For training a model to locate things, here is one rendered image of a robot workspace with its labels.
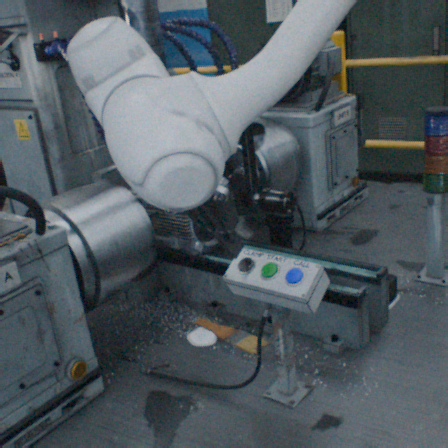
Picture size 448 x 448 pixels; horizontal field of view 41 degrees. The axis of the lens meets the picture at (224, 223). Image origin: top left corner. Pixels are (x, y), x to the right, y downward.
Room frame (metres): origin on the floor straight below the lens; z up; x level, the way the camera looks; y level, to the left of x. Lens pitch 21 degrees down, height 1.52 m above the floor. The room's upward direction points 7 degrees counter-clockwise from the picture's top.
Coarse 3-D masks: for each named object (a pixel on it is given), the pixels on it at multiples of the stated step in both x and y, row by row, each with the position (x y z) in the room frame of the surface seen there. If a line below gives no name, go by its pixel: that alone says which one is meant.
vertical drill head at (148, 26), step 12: (120, 0) 1.41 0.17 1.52; (132, 0) 1.40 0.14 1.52; (144, 0) 1.40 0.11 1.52; (156, 0) 1.43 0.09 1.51; (120, 12) 1.42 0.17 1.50; (132, 12) 1.40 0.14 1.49; (144, 12) 1.40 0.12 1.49; (156, 12) 1.42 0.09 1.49; (132, 24) 1.40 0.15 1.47; (144, 24) 1.40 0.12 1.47; (156, 24) 1.42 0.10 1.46; (144, 36) 1.40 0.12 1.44; (156, 36) 1.41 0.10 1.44; (156, 48) 1.41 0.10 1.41; (168, 72) 1.41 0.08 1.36
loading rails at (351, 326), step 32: (160, 256) 1.38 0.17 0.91; (192, 256) 1.31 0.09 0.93; (224, 256) 1.38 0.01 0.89; (288, 256) 1.27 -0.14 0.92; (320, 256) 1.23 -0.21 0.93; (192, 288) 1.32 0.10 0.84; (224, 288) 1.25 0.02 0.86; (352, 288) 1.08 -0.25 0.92; (384, 288) 1.11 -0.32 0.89; (320, 320) 1.08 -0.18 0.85; (352, 320) 1.03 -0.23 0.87; (384, 320) 1.11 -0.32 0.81
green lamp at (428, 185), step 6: (426, 174) 1.28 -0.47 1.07; (432, 174) 1.27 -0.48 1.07; (438, 174) 1.27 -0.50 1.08; (444, 174) 1.26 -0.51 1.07; (426, 180) 1.28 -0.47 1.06; (432, 180) 1.27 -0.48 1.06; (438, 180) 1.26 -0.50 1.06; (444, 180) 1.26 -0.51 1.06; (426, 186) 1.28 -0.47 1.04; (432, 186) 1.27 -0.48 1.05; (438, 186) 1.26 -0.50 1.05; (444, 186) 1.26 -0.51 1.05
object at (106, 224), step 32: (64, 192) 1.20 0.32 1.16; (96, 192) 1.18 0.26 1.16; (128, 192) 1.20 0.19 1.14; (64, 224) 1.08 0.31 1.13; (96, 224) 1.10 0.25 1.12; (128, 224) 1.14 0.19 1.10; (96, 256) 1.05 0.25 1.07; (128, 256) 1.11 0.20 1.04; (96, 288) 1.06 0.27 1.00; (128, 288) 1.17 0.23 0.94
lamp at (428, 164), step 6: (426, 156) 1.28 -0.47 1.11; (432, 156) 1.27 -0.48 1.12; (438, 156) 1.26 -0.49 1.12; (444, 156) 1.26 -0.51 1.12; (426, 162) 1.28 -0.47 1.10; (432, 162) 1.27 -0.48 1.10; (438, 162) 1.26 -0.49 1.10; (444, 162) 1.26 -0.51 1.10; (426, 168) 1.28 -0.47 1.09; (432, 168) 1.27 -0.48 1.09; (438, 168) 1.26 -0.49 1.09; (444, 168) 1.26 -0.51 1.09
